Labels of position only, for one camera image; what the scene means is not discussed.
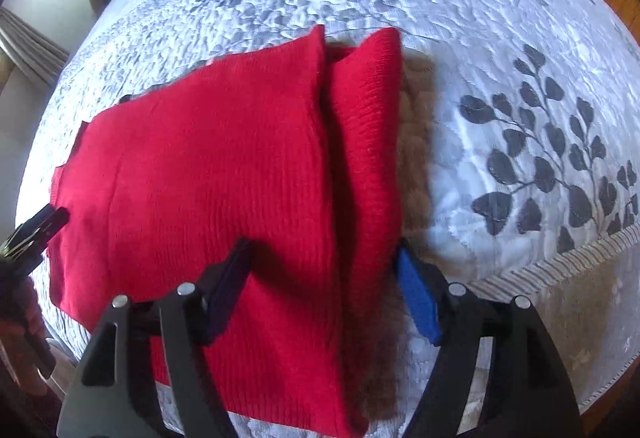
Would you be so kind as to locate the beige curtain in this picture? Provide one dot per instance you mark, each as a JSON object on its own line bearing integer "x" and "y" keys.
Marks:
{"x": 30, "y": 46}

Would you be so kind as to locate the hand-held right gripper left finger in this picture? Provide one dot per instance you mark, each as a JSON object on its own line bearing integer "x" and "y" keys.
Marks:
{"x": 225, "y": 288}

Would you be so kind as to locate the red knitted sweater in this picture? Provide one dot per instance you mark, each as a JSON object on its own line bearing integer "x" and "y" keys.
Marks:
{"x": 215, "y": 168}

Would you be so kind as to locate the grey leaf-print quilted bedspread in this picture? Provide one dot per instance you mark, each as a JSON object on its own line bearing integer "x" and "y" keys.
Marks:
{"x": 500, "y": 43}

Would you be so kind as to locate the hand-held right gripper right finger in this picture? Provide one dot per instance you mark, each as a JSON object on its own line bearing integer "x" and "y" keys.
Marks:
{"x": 417, "y": 298}

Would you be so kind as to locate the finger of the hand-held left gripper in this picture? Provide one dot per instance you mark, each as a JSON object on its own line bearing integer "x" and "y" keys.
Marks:
{"x": 35, "y": 223}
{"x": 47, "y": 235}

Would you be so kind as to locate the person's left forearm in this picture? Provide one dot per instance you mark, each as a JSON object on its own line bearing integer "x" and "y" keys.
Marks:
{"x": 27, "y": 333}

